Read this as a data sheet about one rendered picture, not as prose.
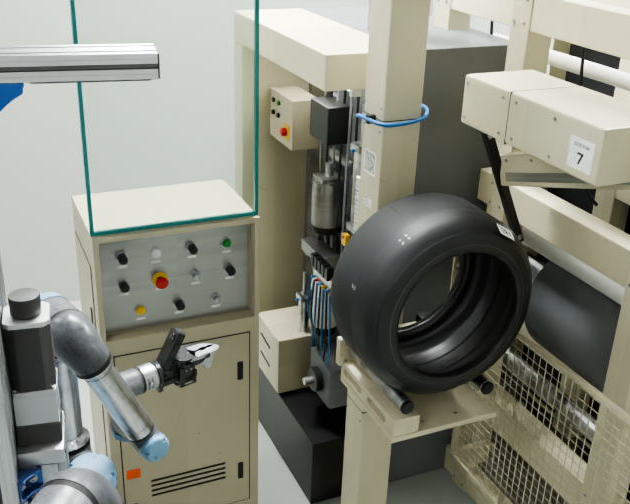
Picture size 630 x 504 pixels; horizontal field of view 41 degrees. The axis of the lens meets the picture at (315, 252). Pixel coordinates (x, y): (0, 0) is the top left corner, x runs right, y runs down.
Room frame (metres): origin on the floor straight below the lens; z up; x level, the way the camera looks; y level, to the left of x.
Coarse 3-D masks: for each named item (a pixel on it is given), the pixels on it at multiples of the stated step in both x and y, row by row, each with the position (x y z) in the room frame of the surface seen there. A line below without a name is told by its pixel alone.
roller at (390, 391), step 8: (352, 352) 2.31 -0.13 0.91; (360, 360) 2.26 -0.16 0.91; (368, 368) 2.21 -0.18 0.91; (384, 384) 2.12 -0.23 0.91; (384, 392) 2.11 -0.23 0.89; (392, 392) 2.08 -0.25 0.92; (400, 392) 2.07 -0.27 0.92; (392, 400) 2.06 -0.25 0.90; (400, 400) 2.04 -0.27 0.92; (408, 400) 2.03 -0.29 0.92; (400, 408) 2.02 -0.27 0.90; (408, 408) 2.02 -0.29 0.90
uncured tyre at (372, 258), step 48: (432, 192) 2.33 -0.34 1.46; (384, 240) 2.11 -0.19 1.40; (432, 240) 2.06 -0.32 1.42; (480, 240) 2.10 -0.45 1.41; (336, 288) 2.16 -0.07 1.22; (384, 288) 2.00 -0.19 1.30; (480, 288) 2.41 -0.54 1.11; (528, 288) 2.18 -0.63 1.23; (384, 336) 1.99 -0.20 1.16; (432, 336) 2.36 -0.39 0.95; (480, 336) 2.29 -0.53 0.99; (432, 384) 2.06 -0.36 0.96
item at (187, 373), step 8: (184, 352) 2.00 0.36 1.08; (176, 360) 1.95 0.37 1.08; (184, 360) 1.96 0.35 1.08; (160, 368) 1.91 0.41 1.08; (176, 368) 1.95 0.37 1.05; (184, 368) 1.95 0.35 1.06; (192, 368) 1.97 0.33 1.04; (160, 376) 1.90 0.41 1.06; (168, 376) 1.94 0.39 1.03; (176, 376) 1.95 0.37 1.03; (184, 376) 1.95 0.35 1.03; (192, 376) 1.97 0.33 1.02; (160, 384) 1.90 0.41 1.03; (168, 384) 1.93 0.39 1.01; (176, 384) 1.95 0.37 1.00; (184, 384) 1.95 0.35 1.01
